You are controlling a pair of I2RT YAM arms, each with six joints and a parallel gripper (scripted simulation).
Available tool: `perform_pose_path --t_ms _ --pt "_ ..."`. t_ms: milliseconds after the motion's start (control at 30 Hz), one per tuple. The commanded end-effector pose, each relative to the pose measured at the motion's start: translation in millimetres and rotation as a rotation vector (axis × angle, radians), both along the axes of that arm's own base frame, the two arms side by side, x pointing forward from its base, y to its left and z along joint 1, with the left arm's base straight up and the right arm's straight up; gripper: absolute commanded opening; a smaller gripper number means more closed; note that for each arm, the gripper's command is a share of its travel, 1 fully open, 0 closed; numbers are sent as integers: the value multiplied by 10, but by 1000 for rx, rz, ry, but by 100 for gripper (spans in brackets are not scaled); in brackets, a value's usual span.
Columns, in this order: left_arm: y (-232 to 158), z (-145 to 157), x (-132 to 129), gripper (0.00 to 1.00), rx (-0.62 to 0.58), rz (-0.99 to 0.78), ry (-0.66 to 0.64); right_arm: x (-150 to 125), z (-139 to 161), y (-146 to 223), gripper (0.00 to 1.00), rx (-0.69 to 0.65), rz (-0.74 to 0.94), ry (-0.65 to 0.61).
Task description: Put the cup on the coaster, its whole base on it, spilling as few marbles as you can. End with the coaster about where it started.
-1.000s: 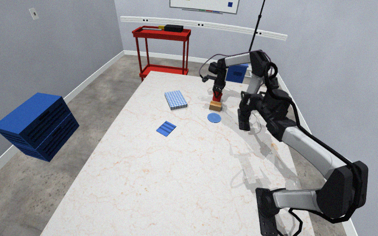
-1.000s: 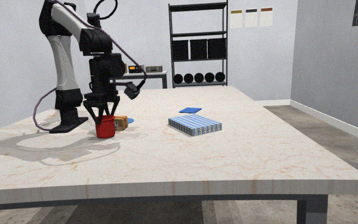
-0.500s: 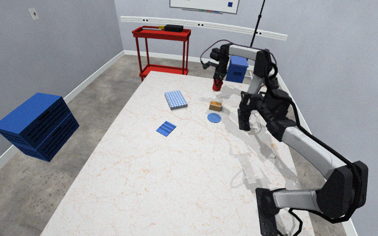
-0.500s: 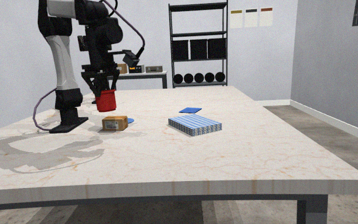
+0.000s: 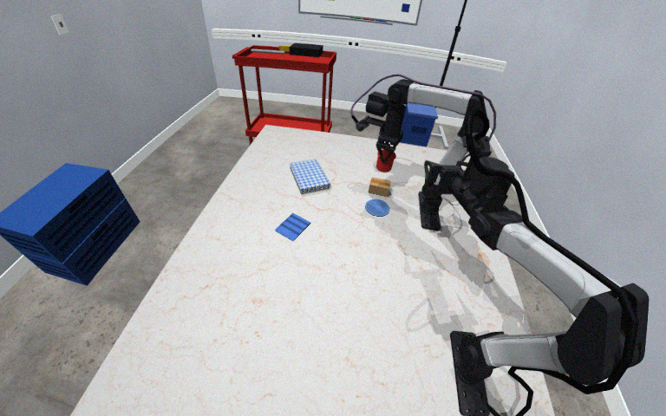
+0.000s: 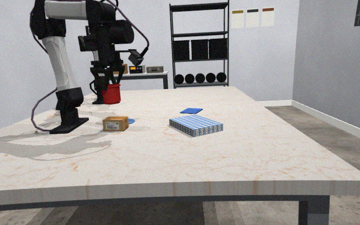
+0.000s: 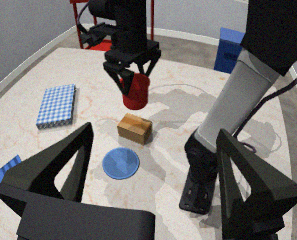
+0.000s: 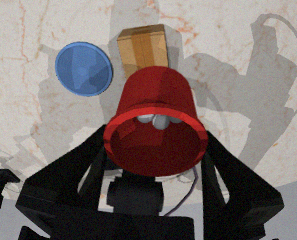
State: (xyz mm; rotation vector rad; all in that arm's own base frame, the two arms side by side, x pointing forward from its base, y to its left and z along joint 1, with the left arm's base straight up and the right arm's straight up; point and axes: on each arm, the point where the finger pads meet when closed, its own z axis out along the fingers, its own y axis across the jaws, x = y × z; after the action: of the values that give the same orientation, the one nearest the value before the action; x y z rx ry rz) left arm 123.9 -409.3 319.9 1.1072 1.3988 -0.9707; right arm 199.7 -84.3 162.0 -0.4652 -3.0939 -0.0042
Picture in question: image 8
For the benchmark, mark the brown cardboard box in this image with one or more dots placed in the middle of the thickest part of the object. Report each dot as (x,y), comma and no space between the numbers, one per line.
(142,47)

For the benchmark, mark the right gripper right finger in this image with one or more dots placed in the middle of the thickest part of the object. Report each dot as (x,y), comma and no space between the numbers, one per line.
(252,200)

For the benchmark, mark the red cup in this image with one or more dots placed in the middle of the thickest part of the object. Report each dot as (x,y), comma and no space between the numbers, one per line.
(142,149)

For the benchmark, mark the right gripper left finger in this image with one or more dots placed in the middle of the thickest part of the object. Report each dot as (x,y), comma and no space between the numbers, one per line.
(59,180)

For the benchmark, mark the blue round coaster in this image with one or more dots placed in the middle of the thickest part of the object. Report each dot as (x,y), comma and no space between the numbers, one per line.
(83,69)

